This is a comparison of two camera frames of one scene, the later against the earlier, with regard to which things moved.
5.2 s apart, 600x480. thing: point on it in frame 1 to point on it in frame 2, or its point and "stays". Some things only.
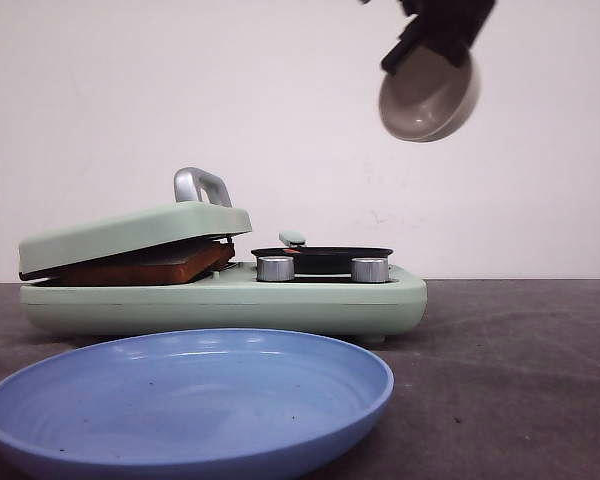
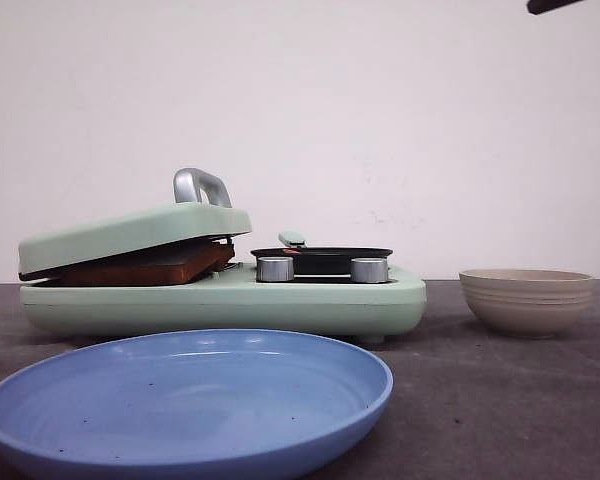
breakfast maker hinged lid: [201, 212] stays
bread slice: [172, 269] stays
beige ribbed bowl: [429, 95] to [531, 303]
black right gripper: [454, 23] to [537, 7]
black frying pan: [318, 260] stays
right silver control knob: [370, 269] stays
